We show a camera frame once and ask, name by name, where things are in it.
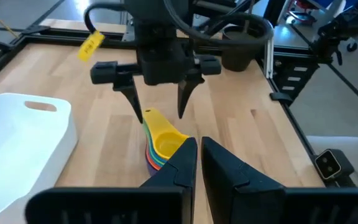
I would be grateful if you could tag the black table edge frame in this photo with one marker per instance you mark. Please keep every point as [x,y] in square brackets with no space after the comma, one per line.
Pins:
[67,34]

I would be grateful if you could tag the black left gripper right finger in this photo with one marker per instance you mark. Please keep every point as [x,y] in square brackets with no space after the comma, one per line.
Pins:
[235,193]

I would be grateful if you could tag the teal measuring cup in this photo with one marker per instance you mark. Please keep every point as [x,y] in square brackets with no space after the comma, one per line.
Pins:
[149,146]

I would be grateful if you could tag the black table-level camera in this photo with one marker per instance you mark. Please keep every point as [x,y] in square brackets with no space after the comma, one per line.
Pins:
[329,165]

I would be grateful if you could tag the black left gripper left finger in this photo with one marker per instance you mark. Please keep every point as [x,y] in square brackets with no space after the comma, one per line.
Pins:
[182,171]

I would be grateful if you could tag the black office chair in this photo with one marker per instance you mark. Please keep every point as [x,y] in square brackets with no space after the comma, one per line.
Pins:
[331,34]

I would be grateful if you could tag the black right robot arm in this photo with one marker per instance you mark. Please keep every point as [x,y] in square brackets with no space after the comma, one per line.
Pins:
[157,12]

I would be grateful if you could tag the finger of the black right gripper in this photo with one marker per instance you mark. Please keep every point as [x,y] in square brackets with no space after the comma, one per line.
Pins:
[132,93]
[185,93]

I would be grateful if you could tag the orange measuring cup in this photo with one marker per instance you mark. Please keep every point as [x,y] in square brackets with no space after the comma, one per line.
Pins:
[152,161]

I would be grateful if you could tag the dark cup on table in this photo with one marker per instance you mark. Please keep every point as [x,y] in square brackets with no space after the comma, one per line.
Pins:
[238,56]

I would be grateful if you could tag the white plastic basket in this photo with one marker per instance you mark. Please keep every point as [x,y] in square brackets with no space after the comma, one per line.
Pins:
[17,149]

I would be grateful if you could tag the silver aluminium post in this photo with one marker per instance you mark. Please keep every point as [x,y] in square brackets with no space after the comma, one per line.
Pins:
[269,59]

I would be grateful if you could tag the yellow measuring cup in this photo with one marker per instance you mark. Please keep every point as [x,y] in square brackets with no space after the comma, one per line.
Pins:
[158,127]

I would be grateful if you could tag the red measuring cup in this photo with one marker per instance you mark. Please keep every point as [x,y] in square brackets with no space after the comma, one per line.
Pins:
[150,164]

